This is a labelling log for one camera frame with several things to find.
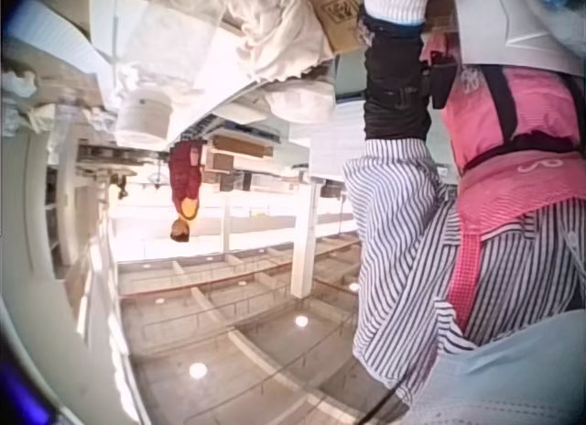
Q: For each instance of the person's left hand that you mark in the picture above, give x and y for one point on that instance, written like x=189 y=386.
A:
x=396 y=1

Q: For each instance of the brown cardboard box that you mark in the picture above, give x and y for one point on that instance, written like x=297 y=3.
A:
x=336 y=17

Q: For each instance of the white crumpled cloth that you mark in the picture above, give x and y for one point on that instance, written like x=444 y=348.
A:
x=284 y=35

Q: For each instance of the white angled panel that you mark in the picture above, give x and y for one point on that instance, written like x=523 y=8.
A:
x=517 y=22

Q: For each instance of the shelf with brown cartons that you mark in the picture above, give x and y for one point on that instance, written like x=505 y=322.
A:
x=238 y=157

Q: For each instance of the clear plastic bag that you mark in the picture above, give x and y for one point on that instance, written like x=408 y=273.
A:
x=174 y=35

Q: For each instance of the white square pillar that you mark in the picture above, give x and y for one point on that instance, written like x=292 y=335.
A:
x=304 y=237

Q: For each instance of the white round tub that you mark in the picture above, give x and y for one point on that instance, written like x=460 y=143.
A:
x=143 y=116

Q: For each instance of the heap of crumpled white material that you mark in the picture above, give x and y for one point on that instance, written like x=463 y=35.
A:
x=18 y=100

